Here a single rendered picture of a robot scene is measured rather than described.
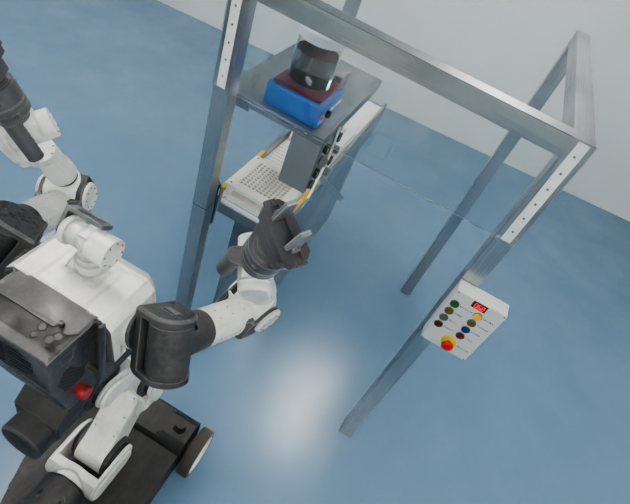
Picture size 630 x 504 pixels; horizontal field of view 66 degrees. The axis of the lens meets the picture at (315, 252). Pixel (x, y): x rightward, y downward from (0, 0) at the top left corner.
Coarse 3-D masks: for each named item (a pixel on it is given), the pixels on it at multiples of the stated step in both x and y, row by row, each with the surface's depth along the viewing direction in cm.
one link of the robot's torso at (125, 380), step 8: (128, 360) 137; (120, 368) 138; (128, 368) 132; (120, 376) 128; (128, 376) 131; (112, 384) 125; (120, 384) 128; (128, 384) 134; (136, 384) 152; (144, 384) 155; (104, 392) 123; (112, 392) 125; (120, 392) 131; (136, 392) 157; (144, 392) 159; (96, 400) 123; (104, 400) 123; (112, 400) 129
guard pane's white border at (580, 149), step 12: (240, 0) 132; (228, 24) 137; (228, 36) 139; (228, 48) 141; (228, 60) 143; (576, 156) 119; (564, 168) 122; (552, 180) 125; (540, 192) 128; (552, 192) 127; (528, 204) 131; (540, 204) 130; (528, 216) 133; (516, 228) 136; (504, 240) 140
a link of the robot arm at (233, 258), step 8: (248, 232) 98; (240, 240) 98; (232, 248) 92; (240, 248) 92; (224, 256) 93; (232, 256) 91; (240, 256) 92; (224, 264) 94; (232, 264) 92; (240, 264) 92; (224, 272) 97; (240, 272) 95; (248, 272) 91
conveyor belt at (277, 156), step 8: (280, 144) 223; (288, 144) 225; (272, 152) 217; (280, 152) 219; (272, 160) 213; (280, 160) 215; (224, 200) 188; (232, 208) 189; (240, 208) 187; (248, 216) 188; (256, 216) 187
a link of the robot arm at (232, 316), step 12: (228, 288) 121; (228, 300) 116; (240, 300) 118; (216, 312) 108; (228, 312) 111; (240, 312) 114; (276, 312) 119; (216, 324) 106; (228, 324) 109; (240, 324) 114; (252, 324) 116; (264, 324) 118; (216, 336) 106; (228, 336) 112; (240, 336) 118
